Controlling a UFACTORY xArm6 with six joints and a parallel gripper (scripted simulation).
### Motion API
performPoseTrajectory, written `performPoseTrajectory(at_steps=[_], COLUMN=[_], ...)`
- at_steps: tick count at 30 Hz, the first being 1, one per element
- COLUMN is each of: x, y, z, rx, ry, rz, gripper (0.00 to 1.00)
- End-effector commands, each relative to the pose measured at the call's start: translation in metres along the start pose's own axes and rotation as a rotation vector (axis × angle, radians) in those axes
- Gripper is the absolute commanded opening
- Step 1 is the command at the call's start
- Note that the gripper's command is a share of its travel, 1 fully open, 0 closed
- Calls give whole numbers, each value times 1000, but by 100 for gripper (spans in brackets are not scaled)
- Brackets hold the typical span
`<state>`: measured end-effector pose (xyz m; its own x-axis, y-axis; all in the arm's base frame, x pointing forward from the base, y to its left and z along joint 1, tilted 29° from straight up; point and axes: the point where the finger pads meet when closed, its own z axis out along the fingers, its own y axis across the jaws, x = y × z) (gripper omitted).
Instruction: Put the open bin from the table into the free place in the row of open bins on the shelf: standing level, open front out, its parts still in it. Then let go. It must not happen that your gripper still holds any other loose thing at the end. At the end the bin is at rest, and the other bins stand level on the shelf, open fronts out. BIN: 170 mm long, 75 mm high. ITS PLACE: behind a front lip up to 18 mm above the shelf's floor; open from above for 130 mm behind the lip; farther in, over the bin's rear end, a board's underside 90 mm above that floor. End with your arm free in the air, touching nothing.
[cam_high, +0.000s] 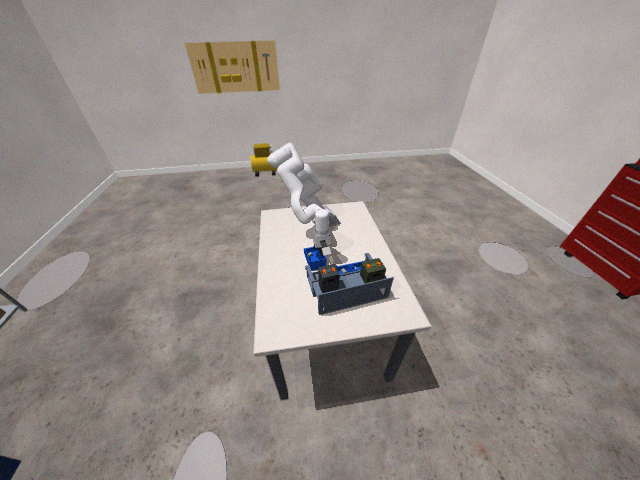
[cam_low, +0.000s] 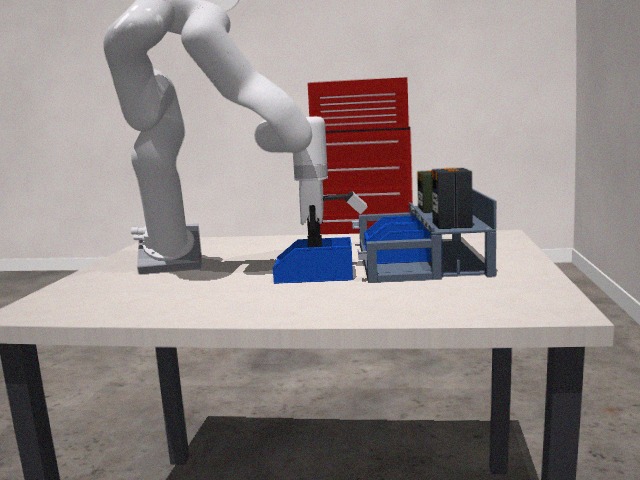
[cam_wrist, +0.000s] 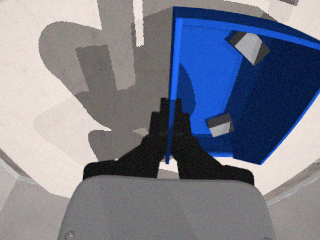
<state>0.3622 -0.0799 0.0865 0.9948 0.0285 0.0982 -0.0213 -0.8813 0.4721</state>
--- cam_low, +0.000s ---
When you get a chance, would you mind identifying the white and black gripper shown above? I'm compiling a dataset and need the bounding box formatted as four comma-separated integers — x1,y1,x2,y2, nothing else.
294,176,328,248

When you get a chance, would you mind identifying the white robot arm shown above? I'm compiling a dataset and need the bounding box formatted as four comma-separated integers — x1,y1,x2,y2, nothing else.
103,0,328,261

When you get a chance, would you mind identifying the grey shelf rack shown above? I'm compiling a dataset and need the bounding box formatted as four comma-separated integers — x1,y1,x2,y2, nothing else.
352,189,496,283

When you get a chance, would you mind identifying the blue bin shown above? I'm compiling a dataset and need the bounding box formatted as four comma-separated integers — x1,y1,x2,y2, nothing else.
273,237,353,284
366,223,430,264
364,215,421,249

